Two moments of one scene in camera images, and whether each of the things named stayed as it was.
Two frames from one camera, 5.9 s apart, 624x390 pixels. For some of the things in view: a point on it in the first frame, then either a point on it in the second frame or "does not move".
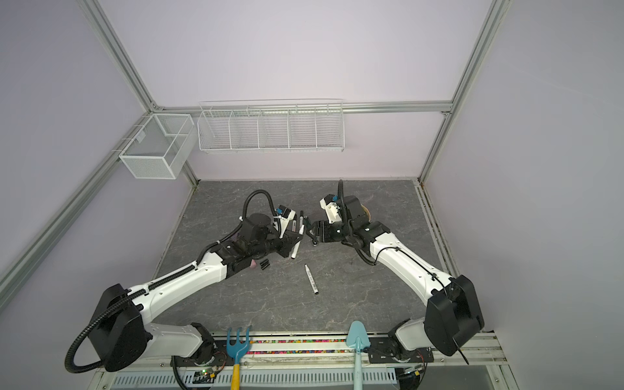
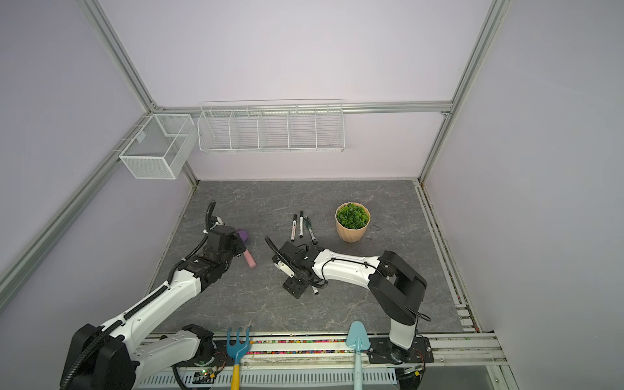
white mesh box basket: [161, 148] does not move
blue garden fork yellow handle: [237, 350] does not move
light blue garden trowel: [357, 340] does not move
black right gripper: [322, 228] → [291, 288]
